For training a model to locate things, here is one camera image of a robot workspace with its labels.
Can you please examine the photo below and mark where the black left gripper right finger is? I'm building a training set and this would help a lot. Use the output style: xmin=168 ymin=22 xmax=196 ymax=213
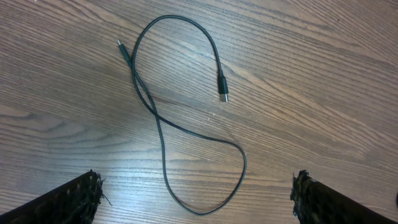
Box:
xmin=290 ymin=170 xmax=397 ymax=224

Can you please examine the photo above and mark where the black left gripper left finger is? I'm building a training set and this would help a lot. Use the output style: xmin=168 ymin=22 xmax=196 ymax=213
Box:
xmin=1 ymin=170 xmax=104 ymax=224

